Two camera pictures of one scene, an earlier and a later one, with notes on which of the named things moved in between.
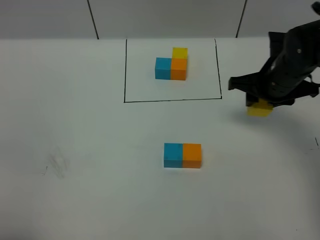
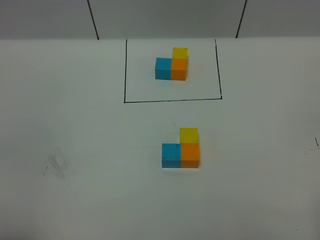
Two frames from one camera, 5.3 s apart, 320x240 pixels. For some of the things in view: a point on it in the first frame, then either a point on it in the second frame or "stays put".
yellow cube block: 263,108 -> 188,135
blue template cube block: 163,68 stays put
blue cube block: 173,155 stays put
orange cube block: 192,155 stays put
